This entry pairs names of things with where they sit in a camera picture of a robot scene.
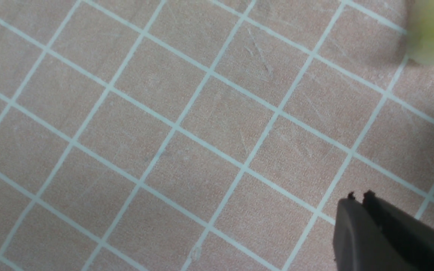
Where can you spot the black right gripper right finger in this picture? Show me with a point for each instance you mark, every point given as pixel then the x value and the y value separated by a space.
pixel 411 247

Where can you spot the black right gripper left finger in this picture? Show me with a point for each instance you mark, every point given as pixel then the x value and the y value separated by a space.
pixel 358 244

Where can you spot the greenish dumpling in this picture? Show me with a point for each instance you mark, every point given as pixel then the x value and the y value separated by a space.
pixel 420 32

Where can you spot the pink checkered tablecloth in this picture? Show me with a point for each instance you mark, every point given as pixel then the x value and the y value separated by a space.
pixel 203 135

